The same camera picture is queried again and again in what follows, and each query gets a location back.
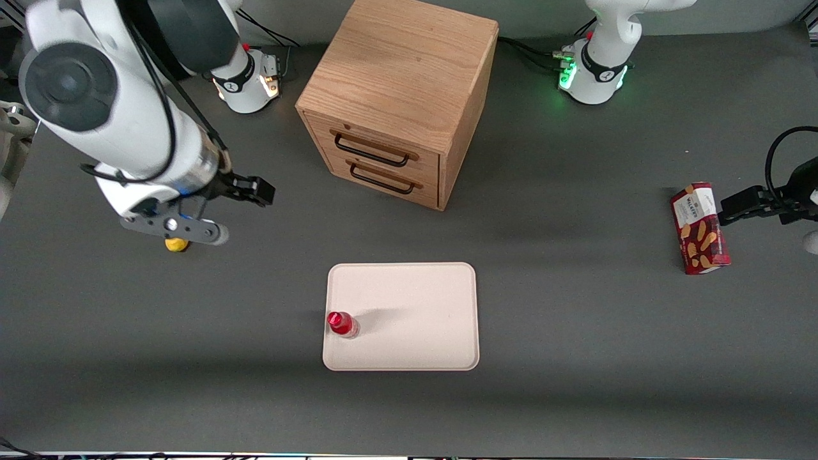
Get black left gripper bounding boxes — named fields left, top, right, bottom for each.
left=718, top=158, right=818, bottom=226

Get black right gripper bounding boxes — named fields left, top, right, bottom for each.
left=95, top=163, right=276, bottom=221

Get red coke bottle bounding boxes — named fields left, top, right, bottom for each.
left=326, top=310, right=360, bottom=340

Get beige rectangular tray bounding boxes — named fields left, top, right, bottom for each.
left=322, top=262, right=481, bottom=372

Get red shortbread cookie box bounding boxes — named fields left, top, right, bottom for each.
left=670, top=181, right=732, bottom=276

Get wooden drawer cabinet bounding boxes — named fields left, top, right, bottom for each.
left=295, top=0, right=500, bottom=211

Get black left gripper cable loop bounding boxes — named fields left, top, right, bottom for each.
left=764, top=126, right=818, bottom=206

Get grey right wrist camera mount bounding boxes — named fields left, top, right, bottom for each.
left=120, top=213, right=229, bottom=247

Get black metal drawer handle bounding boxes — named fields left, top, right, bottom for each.
left=345, top=159, right=424, bottom=196
left=330, top=128, right=420, bottom=169

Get black right arm base cables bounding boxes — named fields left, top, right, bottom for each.
left=239, top=11, right=305, bottom=82

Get black arm base cables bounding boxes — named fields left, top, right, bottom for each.
left=239, top=11, right=305, bottom=82
left=497, top=18, right=598, bottom=72

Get black left arm base cables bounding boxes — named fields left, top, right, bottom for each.
left=497, top=18, right=598, bottom=72

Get thin black cable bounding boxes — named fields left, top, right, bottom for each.
left=0, top=437, right=40, bottom=460

